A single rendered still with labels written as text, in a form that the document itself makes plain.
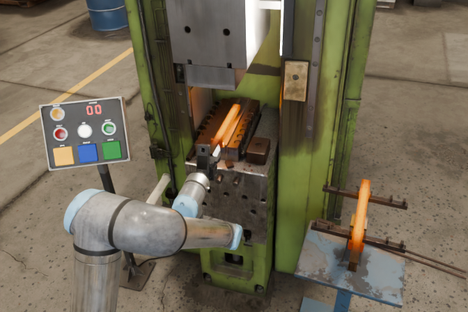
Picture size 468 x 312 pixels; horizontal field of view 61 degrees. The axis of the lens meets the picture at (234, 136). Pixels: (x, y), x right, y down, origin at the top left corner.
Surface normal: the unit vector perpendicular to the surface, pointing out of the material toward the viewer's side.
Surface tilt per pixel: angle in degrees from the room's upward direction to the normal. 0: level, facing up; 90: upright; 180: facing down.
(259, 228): 90
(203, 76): 90
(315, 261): 0
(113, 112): 60
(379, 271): 0
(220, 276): 89
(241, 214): 90
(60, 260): 0
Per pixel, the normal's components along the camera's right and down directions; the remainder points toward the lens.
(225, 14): -0.27, 0.56
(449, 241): -0.04, -0.82
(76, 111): 0.12, 0.08
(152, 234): 0.44, 0.04
